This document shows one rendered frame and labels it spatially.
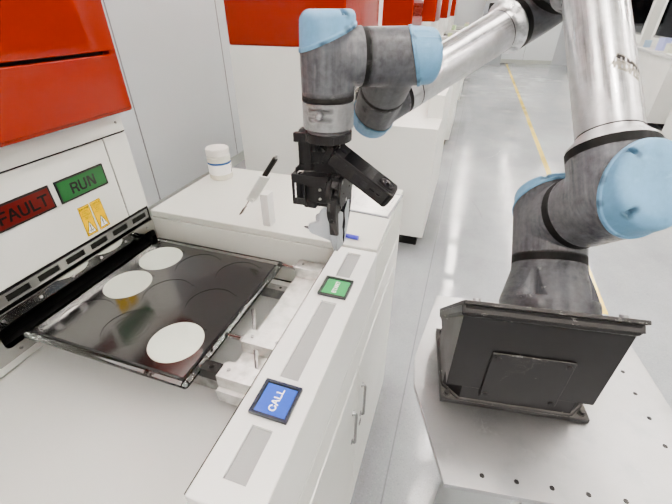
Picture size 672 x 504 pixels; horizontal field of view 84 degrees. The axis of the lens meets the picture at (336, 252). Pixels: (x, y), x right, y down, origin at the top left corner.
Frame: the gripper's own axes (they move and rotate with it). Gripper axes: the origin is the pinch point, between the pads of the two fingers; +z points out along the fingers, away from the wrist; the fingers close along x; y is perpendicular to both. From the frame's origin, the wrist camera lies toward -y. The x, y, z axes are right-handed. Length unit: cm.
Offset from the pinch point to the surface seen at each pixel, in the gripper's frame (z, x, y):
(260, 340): 15.2, 12.9, 11.3
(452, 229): 107, -207, -24
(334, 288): 9.6, 1.0, 1.0
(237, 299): 16.0, 3.4, 21.8
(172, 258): 16.0, -5.1, 45.0
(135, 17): -30, -187, 206
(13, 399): 24, 33, 52
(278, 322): 18.0, 5.1, 11.6
